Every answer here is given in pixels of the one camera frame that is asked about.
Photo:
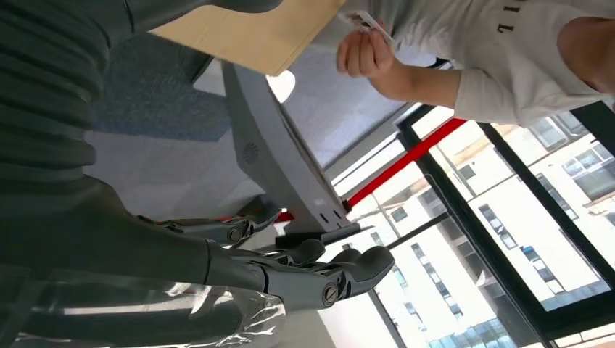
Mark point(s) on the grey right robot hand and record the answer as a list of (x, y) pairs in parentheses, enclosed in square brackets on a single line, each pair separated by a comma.
[(120, 240)]

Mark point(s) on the person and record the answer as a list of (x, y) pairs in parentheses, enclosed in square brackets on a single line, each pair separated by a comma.
[(480, 38)]

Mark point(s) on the red pipe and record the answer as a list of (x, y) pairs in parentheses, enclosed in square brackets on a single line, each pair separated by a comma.
[(408, 156)]

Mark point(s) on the grey desk leg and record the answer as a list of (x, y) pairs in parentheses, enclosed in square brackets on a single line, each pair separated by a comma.
[(274, 144)]

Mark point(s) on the black window frame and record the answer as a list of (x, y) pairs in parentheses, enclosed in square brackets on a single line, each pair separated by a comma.
[(581, 314)]

